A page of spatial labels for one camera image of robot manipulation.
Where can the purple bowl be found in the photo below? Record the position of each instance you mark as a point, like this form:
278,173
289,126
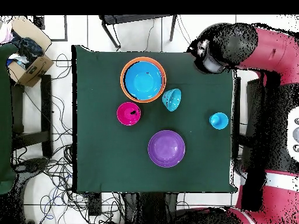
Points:
167,148

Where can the small light blue bowl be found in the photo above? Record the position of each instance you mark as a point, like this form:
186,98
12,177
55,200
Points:
172,100

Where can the large blue bowl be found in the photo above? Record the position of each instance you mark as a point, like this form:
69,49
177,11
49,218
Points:
143,80

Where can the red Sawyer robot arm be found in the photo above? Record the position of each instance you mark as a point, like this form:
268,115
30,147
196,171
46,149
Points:
275,51

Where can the pink bowl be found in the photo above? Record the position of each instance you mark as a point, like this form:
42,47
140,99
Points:
128,113

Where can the large orange bowl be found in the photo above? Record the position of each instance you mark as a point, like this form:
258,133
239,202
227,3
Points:
122,80

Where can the dark green tablecloth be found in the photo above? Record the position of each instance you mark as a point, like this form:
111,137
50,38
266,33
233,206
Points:
103,154

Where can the blue cup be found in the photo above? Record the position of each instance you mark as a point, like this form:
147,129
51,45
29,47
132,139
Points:
218,120

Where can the black bench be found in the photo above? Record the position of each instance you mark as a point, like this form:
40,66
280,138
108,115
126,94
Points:
46,116

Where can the black metal stand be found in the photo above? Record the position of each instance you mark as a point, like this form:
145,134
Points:
135,18

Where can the cardboard box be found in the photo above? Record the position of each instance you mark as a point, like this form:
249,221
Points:
35,70

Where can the green cloth covered table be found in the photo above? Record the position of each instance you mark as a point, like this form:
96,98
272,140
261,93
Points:
4,140

